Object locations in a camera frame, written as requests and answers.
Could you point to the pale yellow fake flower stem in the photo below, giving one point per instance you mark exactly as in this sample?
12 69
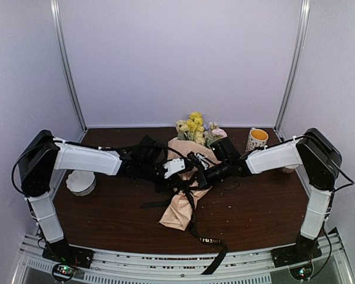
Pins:
183 130

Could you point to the front aluminium rail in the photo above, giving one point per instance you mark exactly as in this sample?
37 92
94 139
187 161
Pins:
253 266

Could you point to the pink and green wrapping paper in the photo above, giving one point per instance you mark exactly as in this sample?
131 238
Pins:
178 213

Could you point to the small white patterned bowl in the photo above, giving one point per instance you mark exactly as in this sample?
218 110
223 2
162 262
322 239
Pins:
287 169

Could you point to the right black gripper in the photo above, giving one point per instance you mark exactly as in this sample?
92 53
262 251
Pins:
205 182

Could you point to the white scalloped bowl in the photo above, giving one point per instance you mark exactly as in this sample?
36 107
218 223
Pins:
81 183

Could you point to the right aluminium frame post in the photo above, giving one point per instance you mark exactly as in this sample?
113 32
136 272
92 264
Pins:
293 71

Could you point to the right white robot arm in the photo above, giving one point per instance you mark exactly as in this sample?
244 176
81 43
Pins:
312 151

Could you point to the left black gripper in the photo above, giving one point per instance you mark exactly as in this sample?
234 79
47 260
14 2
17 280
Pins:
160 187

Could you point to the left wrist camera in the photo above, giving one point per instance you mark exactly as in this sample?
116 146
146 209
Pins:
173 166

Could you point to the black ribbon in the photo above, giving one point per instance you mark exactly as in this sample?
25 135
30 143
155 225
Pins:
183 186

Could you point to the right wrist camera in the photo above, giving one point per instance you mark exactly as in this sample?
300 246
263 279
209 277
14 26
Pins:
200 159

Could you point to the left aluminium frame post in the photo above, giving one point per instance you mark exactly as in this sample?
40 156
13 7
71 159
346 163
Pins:
58 26

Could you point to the patterned mug with yellow inside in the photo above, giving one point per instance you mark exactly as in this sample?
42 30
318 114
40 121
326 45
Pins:
256 138

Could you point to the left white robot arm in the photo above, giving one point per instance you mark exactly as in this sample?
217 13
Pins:
47 154

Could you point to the pink fake flower stem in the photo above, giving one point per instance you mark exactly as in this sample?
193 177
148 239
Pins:
213 133

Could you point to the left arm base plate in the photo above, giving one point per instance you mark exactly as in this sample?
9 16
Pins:
79 257

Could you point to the bright yellow fake flower stem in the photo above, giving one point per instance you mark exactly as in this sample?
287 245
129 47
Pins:
196 128

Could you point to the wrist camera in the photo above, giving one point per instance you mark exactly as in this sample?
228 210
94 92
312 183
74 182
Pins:
200 159
173 166

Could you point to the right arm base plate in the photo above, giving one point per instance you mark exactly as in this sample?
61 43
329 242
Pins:
289 255

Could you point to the aluminium frame post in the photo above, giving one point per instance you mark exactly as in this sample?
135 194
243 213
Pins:
293 71
58 26

